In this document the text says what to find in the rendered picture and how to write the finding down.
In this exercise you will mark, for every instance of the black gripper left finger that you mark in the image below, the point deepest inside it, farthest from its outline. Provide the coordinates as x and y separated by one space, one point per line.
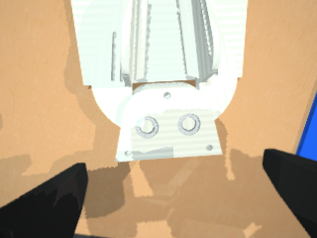
50 210

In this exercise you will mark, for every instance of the blue rectangular plate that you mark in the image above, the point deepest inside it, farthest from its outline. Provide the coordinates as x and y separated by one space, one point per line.
308 143

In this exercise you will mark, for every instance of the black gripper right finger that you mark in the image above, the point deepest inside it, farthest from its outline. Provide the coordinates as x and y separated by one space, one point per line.
295 180

